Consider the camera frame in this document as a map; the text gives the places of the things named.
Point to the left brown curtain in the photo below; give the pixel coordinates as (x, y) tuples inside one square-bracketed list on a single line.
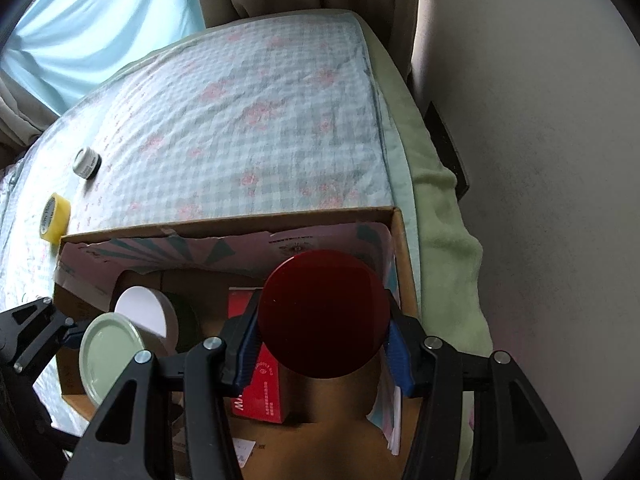
[(23, 119)]

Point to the red Marubi box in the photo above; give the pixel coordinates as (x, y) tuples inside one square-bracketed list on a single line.
[(263, 398)]

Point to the cardboard box with patterned lining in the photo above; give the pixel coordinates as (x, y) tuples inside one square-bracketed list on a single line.
[(340, 428)]

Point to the small white-grey jar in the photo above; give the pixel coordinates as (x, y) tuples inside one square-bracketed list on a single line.
[(87, 163)]

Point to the white-lid jar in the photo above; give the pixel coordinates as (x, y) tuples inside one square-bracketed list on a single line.
[(151, 310)]

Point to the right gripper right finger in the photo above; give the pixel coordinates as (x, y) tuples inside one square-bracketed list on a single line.
[(514, 435)]

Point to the red-lid jar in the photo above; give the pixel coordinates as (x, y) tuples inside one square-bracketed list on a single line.
[(323, 314)]

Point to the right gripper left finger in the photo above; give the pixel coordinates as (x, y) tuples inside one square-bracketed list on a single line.
[(130, 436)]

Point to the blue cloth over window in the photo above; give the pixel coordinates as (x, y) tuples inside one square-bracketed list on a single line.
[(60, 50)]

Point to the green mattress blanket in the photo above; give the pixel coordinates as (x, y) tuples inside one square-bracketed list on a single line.
[(445, 257)]

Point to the green cream jar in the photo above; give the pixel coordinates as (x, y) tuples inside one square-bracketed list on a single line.
[(108, 345)]

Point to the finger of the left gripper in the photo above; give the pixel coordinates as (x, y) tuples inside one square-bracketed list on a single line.
[(38, 331)]

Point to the checked floral bed sheet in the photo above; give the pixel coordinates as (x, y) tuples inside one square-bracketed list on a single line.
[(274, 115)]

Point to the yellow packing tape roll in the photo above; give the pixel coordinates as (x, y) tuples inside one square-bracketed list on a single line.
[(54, 219)]

